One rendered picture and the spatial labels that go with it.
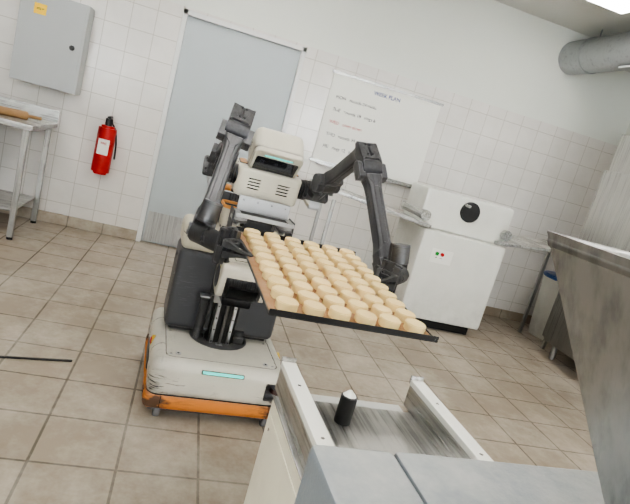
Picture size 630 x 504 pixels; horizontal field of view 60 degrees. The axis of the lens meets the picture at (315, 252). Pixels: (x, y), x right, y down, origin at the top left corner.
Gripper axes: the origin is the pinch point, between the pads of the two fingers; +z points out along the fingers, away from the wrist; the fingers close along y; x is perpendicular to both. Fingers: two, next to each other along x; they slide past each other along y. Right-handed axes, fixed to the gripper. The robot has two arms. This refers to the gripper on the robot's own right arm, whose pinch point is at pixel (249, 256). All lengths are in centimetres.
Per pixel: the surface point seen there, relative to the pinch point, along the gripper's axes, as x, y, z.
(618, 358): -91, 33, 78
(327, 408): -25, -14, 43
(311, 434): -45, -7, 49
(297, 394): -37, -7, 41
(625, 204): 387, 45, 80
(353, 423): -25, -13, 49
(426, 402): -13, -8, 58
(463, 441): -23, -7, 68
